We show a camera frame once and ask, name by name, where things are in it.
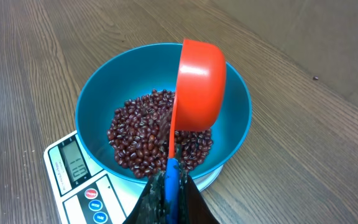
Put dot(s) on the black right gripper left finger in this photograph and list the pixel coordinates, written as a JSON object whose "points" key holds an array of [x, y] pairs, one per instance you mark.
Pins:
{"points": [[150, 207]]}

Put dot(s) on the white digital kitchen scale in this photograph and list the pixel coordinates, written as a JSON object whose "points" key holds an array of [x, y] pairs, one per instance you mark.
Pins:
{"points": [[84, 192]]}

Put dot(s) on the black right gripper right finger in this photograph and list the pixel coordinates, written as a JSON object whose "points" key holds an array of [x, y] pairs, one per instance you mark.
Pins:
{"points": [[192, 209]]}

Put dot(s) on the blue round bowl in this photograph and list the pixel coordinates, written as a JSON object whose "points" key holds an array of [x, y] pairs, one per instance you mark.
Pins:
{"points": [[137, 72]]}

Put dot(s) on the red beans in bowl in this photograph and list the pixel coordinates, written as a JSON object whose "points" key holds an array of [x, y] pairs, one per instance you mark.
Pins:
{"points": [[139, 134]]}

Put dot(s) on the red scoop with blue handle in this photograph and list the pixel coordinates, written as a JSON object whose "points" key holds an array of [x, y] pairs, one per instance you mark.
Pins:
{"points": [[199, 94]]}

